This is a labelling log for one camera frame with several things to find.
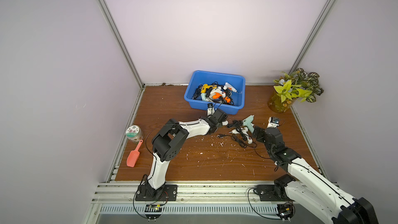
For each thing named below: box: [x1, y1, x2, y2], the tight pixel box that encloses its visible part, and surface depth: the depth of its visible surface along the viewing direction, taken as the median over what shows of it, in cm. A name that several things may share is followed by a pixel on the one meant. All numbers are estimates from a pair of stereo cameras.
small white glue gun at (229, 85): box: [222, 81, 239, 94], surface depth 115 cm
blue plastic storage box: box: [183, 70, 246, 116], surface depth 113 cm
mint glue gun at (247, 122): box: [242, 114, 255, 134], surface depth 100 cm
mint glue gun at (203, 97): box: [201, 93, 209, 102], surface depth 107 cm
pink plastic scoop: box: [126, 139, 144, 168], surface depth 85 cm
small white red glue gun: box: [228, 126, 253, 145], surface depth 94 cm
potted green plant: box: [267, 67, 324, 114], surface depth 90 cm
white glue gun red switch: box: [209, 87, 226, 99], surface depth 109 cm
